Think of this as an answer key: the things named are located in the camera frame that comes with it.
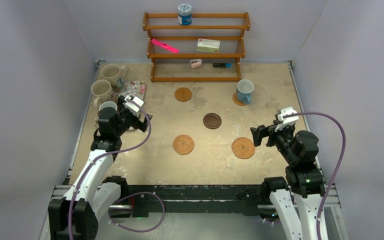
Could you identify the blue-lidded white jar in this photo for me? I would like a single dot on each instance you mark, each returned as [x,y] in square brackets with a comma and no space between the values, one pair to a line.
[184,14]

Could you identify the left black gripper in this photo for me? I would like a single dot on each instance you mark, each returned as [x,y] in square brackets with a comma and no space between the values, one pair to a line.
[141,126]

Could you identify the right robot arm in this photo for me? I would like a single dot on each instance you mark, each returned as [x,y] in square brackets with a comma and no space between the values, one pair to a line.
[297,197]

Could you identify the woven rattan coaster left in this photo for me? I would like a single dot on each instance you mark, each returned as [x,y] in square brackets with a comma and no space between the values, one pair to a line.
[183,144]

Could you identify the brown orange mug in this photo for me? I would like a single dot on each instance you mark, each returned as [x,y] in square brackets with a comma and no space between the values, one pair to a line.
[108,104]

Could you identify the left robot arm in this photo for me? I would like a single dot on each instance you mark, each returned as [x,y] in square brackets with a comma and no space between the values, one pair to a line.
[76,215]

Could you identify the light wooden coaster left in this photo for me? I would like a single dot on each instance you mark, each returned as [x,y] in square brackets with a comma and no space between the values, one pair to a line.
[183,94]

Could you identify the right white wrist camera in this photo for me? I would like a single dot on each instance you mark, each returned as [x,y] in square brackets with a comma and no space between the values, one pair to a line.
[284,119]

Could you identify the woven rattan coaster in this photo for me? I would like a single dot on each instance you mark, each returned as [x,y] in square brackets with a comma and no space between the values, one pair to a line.
[243,148]
[183,144]

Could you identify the wooden three-tier shelf rack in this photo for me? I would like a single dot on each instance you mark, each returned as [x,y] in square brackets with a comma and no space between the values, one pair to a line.
[236,56]

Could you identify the pink tape dispenser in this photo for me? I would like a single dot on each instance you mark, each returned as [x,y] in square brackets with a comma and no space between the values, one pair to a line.
[195,63]

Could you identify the light wooden coaster right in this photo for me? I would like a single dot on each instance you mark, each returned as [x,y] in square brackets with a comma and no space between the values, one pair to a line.
[236,101]

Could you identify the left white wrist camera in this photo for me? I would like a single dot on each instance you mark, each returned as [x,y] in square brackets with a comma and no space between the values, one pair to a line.
[133,104]

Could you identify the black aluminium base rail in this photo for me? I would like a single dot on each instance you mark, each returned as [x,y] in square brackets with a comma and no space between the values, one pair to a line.
[196,199]

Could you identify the pink marker pen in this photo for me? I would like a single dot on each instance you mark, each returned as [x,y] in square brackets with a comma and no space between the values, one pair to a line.
[164,46]

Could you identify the green white small box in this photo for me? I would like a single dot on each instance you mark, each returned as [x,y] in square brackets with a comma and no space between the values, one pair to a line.
[208,45]

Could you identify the woven rattan coaster right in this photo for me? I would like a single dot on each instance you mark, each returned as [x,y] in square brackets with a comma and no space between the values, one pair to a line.
[243,148]

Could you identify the blue mug white inside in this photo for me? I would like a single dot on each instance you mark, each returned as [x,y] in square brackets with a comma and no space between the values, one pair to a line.
[244,90]

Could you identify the dark brown wooden coaster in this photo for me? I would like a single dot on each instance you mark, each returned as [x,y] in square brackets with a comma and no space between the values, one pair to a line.
[212,121]

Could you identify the black blue marker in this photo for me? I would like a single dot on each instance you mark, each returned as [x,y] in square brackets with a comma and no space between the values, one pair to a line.
[222,65]

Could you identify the beige mug far back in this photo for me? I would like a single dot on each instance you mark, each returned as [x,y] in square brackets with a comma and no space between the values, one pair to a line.
[115,74]

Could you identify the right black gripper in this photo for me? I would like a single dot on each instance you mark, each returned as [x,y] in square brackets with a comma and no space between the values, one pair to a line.
[263,131]

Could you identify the light wooden coaster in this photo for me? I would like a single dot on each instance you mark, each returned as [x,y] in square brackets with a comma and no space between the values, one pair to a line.
[183,94]
[236,101]

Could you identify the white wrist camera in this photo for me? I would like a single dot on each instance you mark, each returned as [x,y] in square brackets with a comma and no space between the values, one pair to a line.
[284,119]
[133,104]

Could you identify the beige floral mug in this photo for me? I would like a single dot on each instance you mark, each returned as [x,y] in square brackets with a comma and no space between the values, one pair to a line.
[103,92]

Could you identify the floral serving tray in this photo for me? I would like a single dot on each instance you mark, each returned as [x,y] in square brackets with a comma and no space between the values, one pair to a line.
[136,88]

